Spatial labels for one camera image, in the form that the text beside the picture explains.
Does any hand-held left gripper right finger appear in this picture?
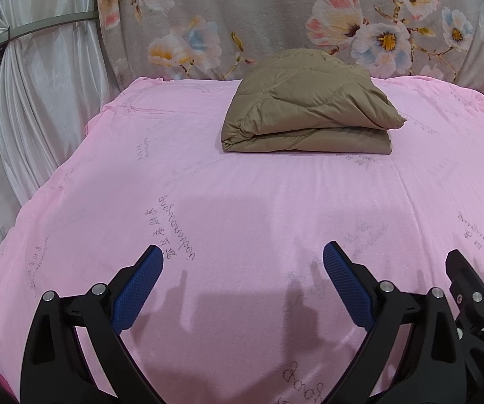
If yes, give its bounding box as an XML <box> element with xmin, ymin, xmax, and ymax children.
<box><xmin>323</xmin><ymin>241</ymin><xmax>465</xmax><ymax>404</ymax></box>

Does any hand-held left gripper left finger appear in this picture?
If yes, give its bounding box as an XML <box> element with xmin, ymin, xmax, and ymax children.
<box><xmin>20</xmin><ymin>244</ymin><xmax>165</xmax><ymax>404</ymax></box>

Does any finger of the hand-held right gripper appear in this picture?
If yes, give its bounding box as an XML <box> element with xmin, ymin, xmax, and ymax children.
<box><xmin>445</xmin><ymin>249</ymin><xmax>484</xmax><ymax>384</ymax></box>

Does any olive quilted jacket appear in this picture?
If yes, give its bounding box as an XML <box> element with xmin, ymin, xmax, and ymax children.
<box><xmin>221</xmin><ymin>49</ymin><xmax>407</xmax><ymax>155</ymax></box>

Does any pink bed sheet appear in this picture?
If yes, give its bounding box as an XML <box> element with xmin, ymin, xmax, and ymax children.
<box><xmin>0</xmin><ymin>75</ymin><xmax>484</xmax><ymax>404</ymax></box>

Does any white satin curtain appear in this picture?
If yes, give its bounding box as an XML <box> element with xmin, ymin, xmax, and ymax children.
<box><xmin>0</xmin><ymin>0</ymin><xmax>122</xmax><ymax>270</ymax></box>

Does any grey floral blanket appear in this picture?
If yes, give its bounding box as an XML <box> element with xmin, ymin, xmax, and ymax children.
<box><xmin>97</xmin><ymin>0</ymin><xmax>484</xmax><ymax>119</ymax></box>

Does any grey metal rail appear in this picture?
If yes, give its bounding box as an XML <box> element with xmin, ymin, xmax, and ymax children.
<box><xmin>0</xmin><ymin>10</ymin><xmax>100</xmax><ymax>57</ymax></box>

